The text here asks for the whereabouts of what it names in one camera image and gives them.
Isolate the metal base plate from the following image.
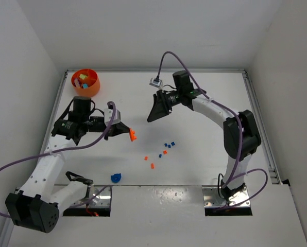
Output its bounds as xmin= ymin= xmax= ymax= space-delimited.
xmin=69 ymin=185 xmax=112 ymax=208
xmin=202 ymin=186 xmax=251 ymax=208

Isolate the purple rounded flower lego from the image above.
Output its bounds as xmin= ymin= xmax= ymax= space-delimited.
xmin=74 ymin=79 xmax=81 ymax=88

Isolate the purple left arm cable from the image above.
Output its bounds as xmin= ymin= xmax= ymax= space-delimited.
xmin=0 ymin=101 xmax=117 ymax=218

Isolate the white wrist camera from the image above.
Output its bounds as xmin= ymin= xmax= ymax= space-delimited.
xmin=104 ymin=108 xmax=121 ymax=126
xmin=149 ymin=78 xmax=163 ymax=89

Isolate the aluminium table frame rail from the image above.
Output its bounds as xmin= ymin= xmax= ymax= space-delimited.
xmin=242 ymin=70 xmax=282 ymax=185

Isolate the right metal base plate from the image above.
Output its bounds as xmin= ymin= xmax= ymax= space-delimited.
xmin=202 ymin=186 xmax=251 ymax=208

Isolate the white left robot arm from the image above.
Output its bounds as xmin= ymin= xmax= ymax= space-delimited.
xmin=5 ymin=96 xmax=132 ymax=233

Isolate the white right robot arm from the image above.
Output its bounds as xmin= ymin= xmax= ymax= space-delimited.
xmin=147 ymin=70 xmax=261 ymax=200

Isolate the orange divided round container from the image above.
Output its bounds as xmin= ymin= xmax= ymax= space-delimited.
xmin=71 ymin=68 xmax=100 ymax=97

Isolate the blue rounded lego piece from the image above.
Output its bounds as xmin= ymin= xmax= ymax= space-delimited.
xmin=111 ymin=173 xmax=122 ymax=184

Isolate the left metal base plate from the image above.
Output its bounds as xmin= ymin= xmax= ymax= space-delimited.
xmin=69 ymin=185 xmax=112 ymax=208

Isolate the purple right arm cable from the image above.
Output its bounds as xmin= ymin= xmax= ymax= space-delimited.
xmin=157 ymin=51 xmax=269 ymax=210

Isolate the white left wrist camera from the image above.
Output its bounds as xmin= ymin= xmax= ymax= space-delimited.
xmin=104 ymin=108 xmax=121 ymax=126

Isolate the lime green lego brick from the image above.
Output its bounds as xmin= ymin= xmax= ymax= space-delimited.
xmin=79 ymin=74 xmax=86 ymax=80

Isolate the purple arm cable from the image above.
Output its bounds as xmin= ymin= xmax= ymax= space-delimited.
xmin=157 ymin=51 xmax=269 ymax=210
xmin=0 ymin=101 xmax=117 ymax=218

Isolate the orange round lego piece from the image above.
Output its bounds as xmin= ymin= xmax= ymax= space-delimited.
xmin=129 ymin=128 xmax=137 ymax=142

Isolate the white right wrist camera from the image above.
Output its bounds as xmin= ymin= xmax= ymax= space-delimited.
xmin=149 ymin=78 xmax=163 ymax=89

